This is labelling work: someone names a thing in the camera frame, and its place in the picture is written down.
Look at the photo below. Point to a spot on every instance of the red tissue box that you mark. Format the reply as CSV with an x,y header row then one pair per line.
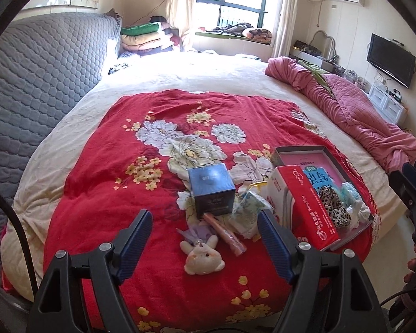
x,y
315,215

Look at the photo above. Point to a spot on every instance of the grey tray box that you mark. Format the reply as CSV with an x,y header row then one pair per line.
x,y
298,156

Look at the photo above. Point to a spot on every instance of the white plush toy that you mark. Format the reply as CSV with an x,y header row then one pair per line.
x,y
202,256

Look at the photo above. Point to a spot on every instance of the person's right hand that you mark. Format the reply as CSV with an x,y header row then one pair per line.
x,y
412,265

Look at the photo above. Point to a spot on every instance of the large green tissue packet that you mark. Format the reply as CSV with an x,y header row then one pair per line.
x,y
249,211

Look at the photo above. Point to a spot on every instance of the dark blue box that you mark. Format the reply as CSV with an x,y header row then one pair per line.
x,y
211,187

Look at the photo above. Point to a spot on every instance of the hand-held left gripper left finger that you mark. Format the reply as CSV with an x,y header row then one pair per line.
x,y
138,246

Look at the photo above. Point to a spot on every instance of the cream curtain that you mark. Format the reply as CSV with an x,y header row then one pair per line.
x,y
287,14
180,7

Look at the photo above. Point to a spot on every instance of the grey quilted headboard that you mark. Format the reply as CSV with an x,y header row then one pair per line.
x,y
38,76

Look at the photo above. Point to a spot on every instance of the pink quilt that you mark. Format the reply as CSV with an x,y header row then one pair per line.
x,y
353,111

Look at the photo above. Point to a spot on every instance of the black flat television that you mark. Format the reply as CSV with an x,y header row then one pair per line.
x,y
390,59

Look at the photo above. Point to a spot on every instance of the black white patterned cloth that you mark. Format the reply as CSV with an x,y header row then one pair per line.
x,y
118,68

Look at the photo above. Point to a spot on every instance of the leopard print scrunchie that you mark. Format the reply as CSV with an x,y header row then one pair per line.
x,y
334,208

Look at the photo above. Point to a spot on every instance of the pink tube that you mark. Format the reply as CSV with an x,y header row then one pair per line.
x,y
225,234

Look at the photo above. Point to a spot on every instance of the clothes pile on windowsill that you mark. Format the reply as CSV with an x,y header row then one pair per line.
x,y
242,31

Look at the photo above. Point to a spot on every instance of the cluttered dresser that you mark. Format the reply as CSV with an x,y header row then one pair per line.
x,y
332,66

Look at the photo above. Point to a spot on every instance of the stack of folded blankets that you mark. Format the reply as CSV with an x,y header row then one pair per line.
x,y
145,38

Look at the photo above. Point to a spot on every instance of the cream bed sheet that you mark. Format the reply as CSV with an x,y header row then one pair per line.
x,y
72,121

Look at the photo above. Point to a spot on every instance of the white drawer cabinet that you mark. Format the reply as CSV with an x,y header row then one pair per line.
x,y
388,104

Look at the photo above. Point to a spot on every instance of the white knitted cloth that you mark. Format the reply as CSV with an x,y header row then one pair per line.
x,y
358,213

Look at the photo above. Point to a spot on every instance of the red floral blanket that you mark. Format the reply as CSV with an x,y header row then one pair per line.
x,y
100,201

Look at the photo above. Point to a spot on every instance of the curved frame mirror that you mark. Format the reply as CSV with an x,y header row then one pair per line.
x,y
324,40

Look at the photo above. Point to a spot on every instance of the small green tissue packet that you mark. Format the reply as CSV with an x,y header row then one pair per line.
x,y
350,194

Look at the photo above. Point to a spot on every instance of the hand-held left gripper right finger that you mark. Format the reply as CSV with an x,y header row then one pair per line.
x,y
275,246

